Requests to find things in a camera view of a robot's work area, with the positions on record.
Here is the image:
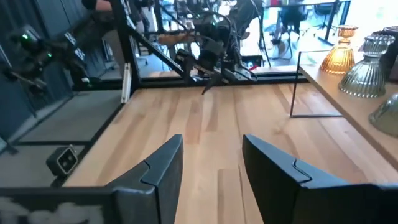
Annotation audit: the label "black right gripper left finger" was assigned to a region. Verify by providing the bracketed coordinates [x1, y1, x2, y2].
[105, 134, 184, 224]

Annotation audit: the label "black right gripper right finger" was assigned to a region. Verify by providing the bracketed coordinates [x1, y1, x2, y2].
[242, 134, 352, 224]

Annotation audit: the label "green glass candlestick holder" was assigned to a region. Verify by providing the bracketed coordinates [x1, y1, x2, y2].
[368, 93, 398, 138]
[338, 33, 396, 98]

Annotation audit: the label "wooden shelf black metal legs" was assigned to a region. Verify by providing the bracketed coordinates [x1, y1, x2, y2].
[289, 49, 398, 171]

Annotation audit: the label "background desk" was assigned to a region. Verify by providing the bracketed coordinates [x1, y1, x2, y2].
[264, 0, 352, 47]

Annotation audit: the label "black office chair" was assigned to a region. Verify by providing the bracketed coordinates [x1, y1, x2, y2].
[272, 6, 310, 62]

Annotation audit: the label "small black table camera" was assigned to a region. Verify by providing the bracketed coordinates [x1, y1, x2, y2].
[45, 145, 79, 178]

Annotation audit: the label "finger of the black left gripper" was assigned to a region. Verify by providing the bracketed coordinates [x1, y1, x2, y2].
[225, 67, 258, 82]
[201, 74, 222, 94]

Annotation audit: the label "amber glass candlestick holder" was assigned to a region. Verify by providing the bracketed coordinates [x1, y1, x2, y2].
[320, 24, 359, 75]

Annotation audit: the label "black metal table frame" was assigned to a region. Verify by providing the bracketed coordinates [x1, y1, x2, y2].
[0, 0, 310, 189]

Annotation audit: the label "person's forearm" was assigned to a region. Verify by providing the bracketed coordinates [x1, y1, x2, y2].
[81, 0, 113, 12]

